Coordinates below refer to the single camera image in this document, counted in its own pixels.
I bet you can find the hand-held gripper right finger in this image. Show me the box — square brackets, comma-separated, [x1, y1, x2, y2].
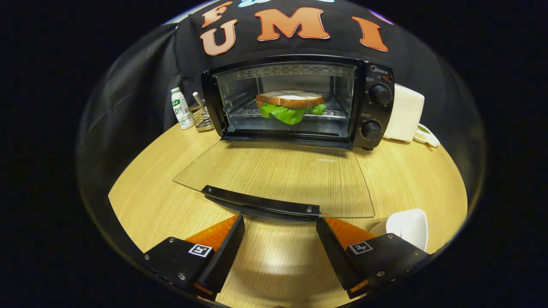
[316, 217, 431, 299]

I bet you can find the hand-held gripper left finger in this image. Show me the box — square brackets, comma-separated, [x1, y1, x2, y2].
[143, 213, 246, 300]

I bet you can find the black toaster oven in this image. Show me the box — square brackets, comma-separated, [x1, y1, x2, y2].
[173, 54, 395, 225]

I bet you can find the lettuce sandwich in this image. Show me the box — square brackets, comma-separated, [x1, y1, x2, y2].
[256, 89, 327, 126]

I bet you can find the white toaster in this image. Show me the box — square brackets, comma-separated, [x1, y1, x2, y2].
[383, 83, 425, 142]

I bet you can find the white plate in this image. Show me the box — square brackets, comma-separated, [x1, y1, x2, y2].
[369, 208, 429, 252]

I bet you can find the white divided bean tray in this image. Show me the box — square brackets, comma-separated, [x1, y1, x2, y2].
[413, 123, 441, 148]

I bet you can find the white bottle green label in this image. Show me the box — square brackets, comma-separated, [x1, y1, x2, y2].
[171, 87, 195, 130]

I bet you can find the black backdrop cloth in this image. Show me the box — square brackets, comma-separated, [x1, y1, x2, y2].
[77, 0, 486, 206]

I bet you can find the metal wire rack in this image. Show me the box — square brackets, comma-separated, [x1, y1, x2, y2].
[189, 91, 214, 132]

